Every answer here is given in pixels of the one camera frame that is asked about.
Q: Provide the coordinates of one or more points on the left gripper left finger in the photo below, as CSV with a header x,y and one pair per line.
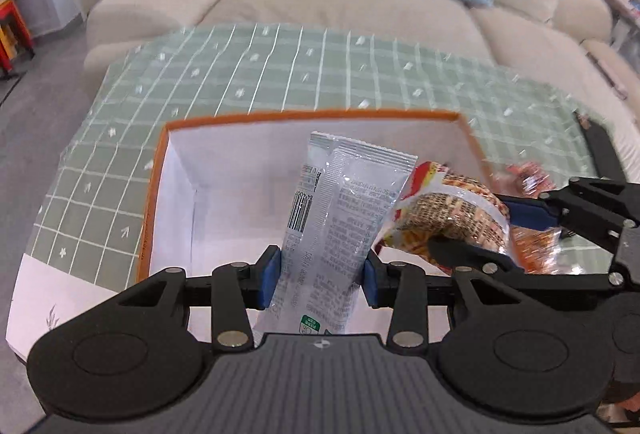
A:
x,y
229,292

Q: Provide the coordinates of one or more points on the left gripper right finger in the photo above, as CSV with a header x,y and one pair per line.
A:
x,y
403,288

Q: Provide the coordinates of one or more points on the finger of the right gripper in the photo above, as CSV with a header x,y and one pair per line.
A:
x,y
529,213
453,253

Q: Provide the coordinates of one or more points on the red noodle snack bag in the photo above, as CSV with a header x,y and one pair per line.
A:
x,y
441,202

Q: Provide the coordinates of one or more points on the silver snack packet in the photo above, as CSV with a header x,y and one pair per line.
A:
x,y
346,192

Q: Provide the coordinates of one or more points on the red meat snack packet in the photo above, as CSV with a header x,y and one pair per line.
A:
x,y
530,179

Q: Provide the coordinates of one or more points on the black notebook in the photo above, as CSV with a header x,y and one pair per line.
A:
x,y
601,149

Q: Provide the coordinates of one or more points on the orange storage box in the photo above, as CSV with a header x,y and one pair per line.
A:
x,y
222,186

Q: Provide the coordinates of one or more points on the beige sofa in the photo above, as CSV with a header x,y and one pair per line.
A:
x,y
561,42

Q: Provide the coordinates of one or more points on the red orange stool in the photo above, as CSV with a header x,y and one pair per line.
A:
x,y
15,37

